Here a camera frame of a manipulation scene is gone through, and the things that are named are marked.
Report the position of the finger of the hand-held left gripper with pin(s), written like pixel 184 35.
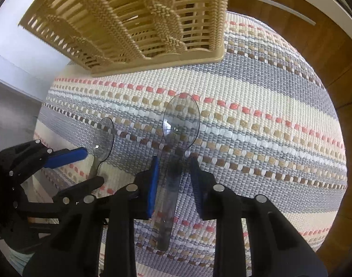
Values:
pixel 83 186
pixel 69 155

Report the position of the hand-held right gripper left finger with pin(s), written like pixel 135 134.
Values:
pixel 152 184

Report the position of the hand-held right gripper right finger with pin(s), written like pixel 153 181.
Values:
pixel 196 184

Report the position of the clear plastic spoon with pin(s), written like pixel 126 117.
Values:
pixel 180 121
pixel 105 138

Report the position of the beige plastic utensil basket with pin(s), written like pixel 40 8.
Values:
pixel 121 20

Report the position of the striped woven table mat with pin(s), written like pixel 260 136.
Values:
pixel 251 121

